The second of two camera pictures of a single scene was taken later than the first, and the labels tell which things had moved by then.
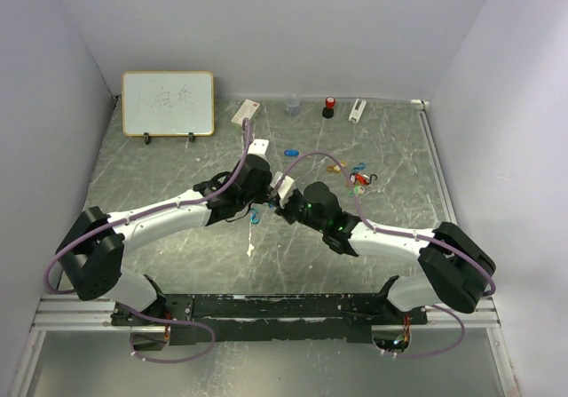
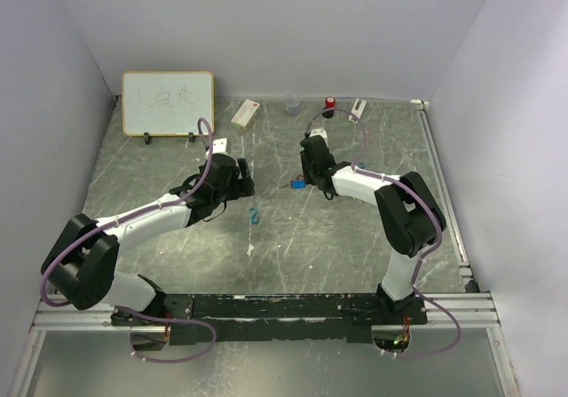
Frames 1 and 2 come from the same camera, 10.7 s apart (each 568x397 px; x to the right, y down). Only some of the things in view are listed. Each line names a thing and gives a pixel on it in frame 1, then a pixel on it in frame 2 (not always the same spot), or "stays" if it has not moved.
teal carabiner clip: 254,216 stays
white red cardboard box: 248,109 stays
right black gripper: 282,210 to 308,178
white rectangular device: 356,114 stays
